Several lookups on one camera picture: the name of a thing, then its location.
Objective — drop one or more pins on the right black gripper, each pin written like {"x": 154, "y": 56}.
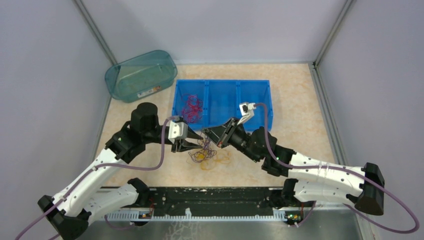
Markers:
{"x": 222, "y": 135}

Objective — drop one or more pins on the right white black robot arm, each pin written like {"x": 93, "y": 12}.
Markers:
{"x": 307, "y": 179}

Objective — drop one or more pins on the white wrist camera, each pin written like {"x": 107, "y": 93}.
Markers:
{"x": 178, "y": 129}
{"x": 247, "y": 111}

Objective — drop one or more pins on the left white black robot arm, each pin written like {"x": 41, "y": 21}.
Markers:
{"x": 131, "y": 140}

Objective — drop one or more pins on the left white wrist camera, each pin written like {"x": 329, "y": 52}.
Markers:
{"x": 178, "y": 129}

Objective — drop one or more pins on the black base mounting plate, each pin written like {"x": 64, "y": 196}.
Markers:
{"x": 217, "y": 201}

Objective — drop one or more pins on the aluminium frame rail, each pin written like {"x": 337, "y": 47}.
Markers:
{"x": 140, "y": 196}

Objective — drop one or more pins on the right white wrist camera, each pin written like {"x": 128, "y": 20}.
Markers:
{"x": 247, "y": 111}

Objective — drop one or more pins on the teal transparent plastic tub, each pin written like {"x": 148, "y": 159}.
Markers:
{"x": 141, "y": 76}

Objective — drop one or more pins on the blue three-compartment plastic bin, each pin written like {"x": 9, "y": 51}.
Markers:
{"x": 211, "y": 102}

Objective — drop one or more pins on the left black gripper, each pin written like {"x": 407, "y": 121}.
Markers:
{"x": 184, "y": 145}

